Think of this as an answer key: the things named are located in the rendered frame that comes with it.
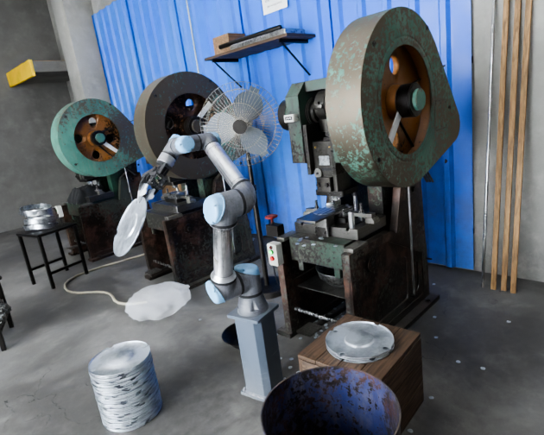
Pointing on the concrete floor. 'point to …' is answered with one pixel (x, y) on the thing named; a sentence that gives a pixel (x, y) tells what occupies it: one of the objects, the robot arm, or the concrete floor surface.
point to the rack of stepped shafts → (0, 309)
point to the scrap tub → (331, 404)
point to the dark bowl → (230, 336)
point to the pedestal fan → (219, 123)
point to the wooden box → (406, 355)
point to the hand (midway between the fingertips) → (140, 200)
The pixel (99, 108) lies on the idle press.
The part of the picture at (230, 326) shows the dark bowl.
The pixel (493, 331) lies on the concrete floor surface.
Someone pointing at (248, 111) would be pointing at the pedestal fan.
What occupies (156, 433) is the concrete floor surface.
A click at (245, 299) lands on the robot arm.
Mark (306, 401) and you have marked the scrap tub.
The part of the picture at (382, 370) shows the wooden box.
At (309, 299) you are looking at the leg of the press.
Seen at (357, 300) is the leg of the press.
